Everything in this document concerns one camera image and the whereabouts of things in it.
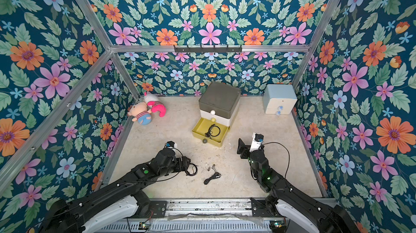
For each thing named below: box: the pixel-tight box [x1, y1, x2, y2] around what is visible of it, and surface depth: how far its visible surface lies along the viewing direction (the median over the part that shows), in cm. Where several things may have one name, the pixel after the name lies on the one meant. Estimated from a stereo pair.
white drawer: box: [199, 109, 233, 128], surface depth 95 cm
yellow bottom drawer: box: [191, 117, 231, 148], surface depth 100 cm
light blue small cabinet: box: [262, 83, 298, 116], surface depth 106 cm
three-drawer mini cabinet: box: [191, 81, 242, 142], surface depth 98 cm
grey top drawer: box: [198, 96, 241, 119], surface depth 90 cm
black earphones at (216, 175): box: [203, 164, 221, 185], surface depth 84 cm
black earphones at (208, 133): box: [204, 123, 221, 140], surface depth 103 cm
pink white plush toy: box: [143, 91, 167, 118], surface depth 107 cm
